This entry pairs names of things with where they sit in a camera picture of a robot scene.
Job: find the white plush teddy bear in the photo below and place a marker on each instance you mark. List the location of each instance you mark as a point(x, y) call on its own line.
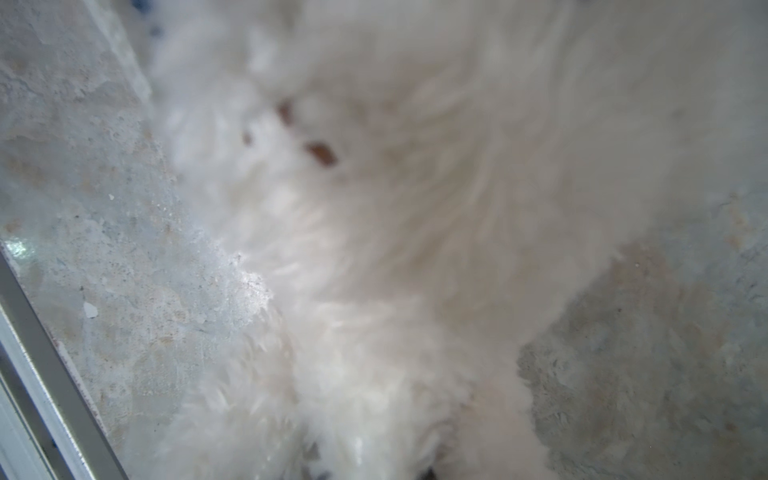
point(425, 186)

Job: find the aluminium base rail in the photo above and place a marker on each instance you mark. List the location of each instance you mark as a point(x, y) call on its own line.
point(47, 428)

